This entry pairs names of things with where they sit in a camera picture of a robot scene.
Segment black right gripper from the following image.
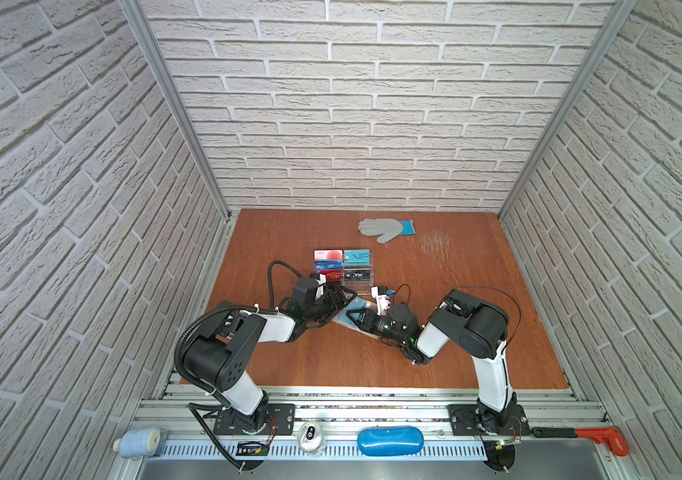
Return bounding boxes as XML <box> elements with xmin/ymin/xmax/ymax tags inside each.
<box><xmin>347</xmin><ymin>308</ymin><xmax>409</xmax><ymax>347</ymax></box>

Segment beige leather card holder wallet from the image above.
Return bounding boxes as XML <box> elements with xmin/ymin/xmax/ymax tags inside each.
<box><xmin>332</xmin><ymin>297</ymin><xmax>378</xmax><ymax>338</ymax></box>

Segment teal VIP card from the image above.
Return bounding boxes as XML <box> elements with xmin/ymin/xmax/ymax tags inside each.
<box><xmin>341</xmin><ymin>298</ymin><xmax>377</xmax><ymax>330</ymax></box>
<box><xmin>343</xmin><ymin>249</ymin><xmax>371</xmax><ymax>267</ymax></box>

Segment clear acrylic card display stand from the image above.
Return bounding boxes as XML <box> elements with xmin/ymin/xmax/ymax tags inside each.
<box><xmin>313</xmin><ymin>249</ymin><xmax>374</xmax><ymax>295</ymax></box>

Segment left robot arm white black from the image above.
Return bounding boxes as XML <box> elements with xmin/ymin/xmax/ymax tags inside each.
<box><xmin>174</xmin><ymin>276</ymin><xmax>357</xmax><ymax>424</ymax></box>

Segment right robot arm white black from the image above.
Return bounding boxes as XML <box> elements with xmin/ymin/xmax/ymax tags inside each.
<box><xmin>343</xmin><ymin>288</ymin><xmax>517</xmax><ymax>434</ymax></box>

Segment red gold VIP card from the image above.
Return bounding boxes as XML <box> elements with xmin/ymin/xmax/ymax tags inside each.
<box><xmin>320</xmin><ymin>270</ymin><xmax>344</xmax><ymax>281</ymax></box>

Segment black VIP card in stand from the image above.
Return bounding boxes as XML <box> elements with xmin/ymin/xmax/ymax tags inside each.
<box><xmin>344</xmin><ymin>269</ymin><xmax>371</xmax><ymax>282</ymax></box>

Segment blue VIP card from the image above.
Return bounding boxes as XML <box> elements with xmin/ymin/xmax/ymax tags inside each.
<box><xmin>314</xmin><ymin>260</ymin><xmax>343</xmax><ymax>272</ymax></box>

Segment white red april card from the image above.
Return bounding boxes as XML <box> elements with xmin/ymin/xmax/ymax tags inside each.
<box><xmin>314</xmin><ymin>249</ymin><xmax>343</xmax><ymax>261</ymax></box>

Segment grey blue work glove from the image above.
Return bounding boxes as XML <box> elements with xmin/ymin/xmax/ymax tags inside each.
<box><xmin>358</xmin><ymin>218</ymin><xmax>415</xmax><ymax>244</ymax></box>

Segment blue oval case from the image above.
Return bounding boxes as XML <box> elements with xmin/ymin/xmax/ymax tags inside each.
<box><xmin>357</xmin><ymin>426</ymin><xmax>424</xmax><ymax>457</ymax></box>

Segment silver can top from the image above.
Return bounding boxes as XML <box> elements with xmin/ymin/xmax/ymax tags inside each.
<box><xmin>298</xmin><ymin>422</ymin><xmax>325</xmax><ymax>455</ymax></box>

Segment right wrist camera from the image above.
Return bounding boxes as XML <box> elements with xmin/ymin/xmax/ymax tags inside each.
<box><xmin>371</xmin><ymin>286</ymin><xmax>394</xmax><ymax>316</ymax></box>

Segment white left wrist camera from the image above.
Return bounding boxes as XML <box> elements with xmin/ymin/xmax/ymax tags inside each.
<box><xmin>310</xmin><ymin>272</ymin><xmax>327</xmax><ymax>299</ymax></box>

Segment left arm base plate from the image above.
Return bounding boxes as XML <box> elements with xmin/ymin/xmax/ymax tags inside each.
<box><xmin>214</xmin><ymin>403</ymin><xmax>296</xmax><ymax>436</ymax></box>

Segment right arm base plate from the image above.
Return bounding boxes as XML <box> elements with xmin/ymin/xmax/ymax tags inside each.
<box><xmin>447</xmin><ymin>401</ymin><xmax>531</xmax><ymax>437</ymax></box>

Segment black corrugated cable left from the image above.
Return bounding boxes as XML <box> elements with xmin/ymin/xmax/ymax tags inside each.
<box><xmin>174</xmin><ymin>260</ymin><xmax>305</xmax><ymax>385</ymax></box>

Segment aluminium frame rail right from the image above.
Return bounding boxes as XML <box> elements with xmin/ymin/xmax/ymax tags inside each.
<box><xmin>497</xmin><ymin>0</ymin><xmax>638</xmax><ymax>221</ymax></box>

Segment aluminium frame rail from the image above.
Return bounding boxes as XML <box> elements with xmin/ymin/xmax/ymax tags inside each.
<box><xmin>497</xmin><ymin>0</ymin><xmax>638</xmax><ymax>221</ymax></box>
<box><xmin>121</xmin><ymin>0</ymin><xmax>232</xmax><ymax>220</ymax></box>

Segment red black handled tool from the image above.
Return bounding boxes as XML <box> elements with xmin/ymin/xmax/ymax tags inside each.
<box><xmin>531</xmin><ymin>427</ymin><xmax>629</xmax><ymax>457</ymax></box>

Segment aluminium frame rail left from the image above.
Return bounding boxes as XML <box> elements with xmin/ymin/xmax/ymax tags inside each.
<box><xmin>121</xmin><ymin>0</ymin><xmax>232</xmax><ymax>220</ymax></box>

